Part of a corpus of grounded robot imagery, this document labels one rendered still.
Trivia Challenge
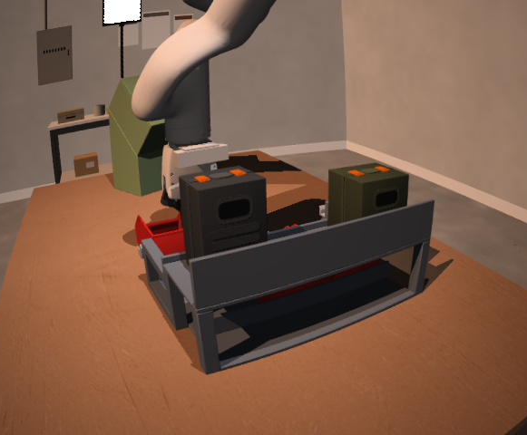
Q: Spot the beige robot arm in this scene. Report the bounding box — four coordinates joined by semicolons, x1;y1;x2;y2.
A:
132;0;277;169

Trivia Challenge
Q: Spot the red bin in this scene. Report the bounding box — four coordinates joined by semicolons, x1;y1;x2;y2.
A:
257;277;328;302
135;212;185;256
328;258;381;281

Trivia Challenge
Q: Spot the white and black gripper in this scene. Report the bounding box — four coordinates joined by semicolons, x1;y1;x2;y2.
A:
161;142;218;213

